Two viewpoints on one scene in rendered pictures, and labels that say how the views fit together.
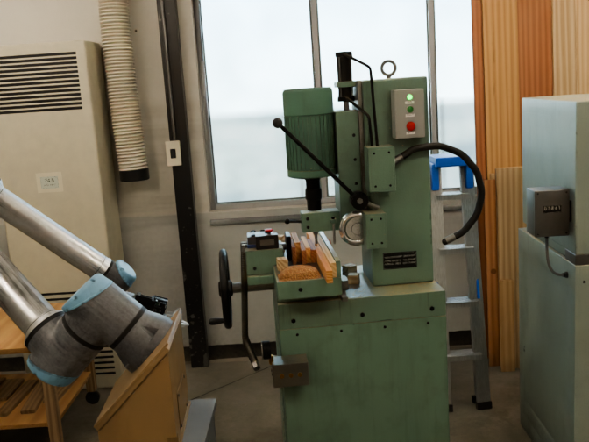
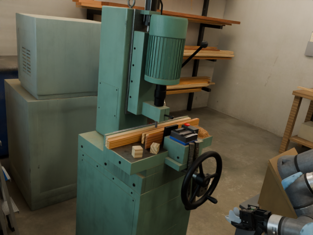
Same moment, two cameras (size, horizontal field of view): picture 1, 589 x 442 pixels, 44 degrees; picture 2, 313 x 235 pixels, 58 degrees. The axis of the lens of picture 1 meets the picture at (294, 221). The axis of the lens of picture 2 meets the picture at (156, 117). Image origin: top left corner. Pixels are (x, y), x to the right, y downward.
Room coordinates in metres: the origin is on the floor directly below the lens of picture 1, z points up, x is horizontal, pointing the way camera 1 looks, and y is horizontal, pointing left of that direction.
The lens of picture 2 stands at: (3.53, 0.95, 1.49)
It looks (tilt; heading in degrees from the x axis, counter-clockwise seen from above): 19 degrees down; 228
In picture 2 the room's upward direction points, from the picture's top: 7 degrees clockwise
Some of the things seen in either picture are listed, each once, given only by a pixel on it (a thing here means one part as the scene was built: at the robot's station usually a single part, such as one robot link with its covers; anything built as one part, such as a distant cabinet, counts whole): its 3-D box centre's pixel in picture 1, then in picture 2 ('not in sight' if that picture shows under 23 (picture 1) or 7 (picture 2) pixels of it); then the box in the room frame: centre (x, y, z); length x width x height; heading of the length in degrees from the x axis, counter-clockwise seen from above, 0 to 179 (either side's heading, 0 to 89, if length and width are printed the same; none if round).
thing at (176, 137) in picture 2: (262, 238); (186, 133); (2.57, 0.12, 0.99); 0.13 x 0.11 x 0.06; 4
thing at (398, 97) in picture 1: (408, 113); not in sight; (2.47, -0.40, 1.40); 0.10 x 0.06 x 0.16; 94
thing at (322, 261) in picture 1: (317, 253); (159, 131); (2.56, -0.08, 0.92); 0.67 x 0.02 x 0.04; 4
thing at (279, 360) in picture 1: (289, 370); (196, 184); (2.32, 0.05, 0.58); 0.12 x 0.08 x 0.08; 94
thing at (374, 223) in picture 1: (373, 228); not in sight; (2.44, -0.27, 1.02); 0.09 x 0.07 x 0.12; 4
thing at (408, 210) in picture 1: (393, 180); (125, 76); (2.61, -0.36, 1.16); 0.22 x 0.22 x 0.72; 4
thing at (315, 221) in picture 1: (320, 222); (155, 112); (2.59, -0.09, 1.03); 0.14 x 0.07 x 0.09; 94
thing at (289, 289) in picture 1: (288, 267); (168, 148); (2.58, 0.03, 0.87); 0.61 x 0.30 x 0.06; 4
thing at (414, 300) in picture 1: (352, 292); (137, 151); (2.60, -0.20, 0.76); 0.57 x 0.45 x 0.09; 94
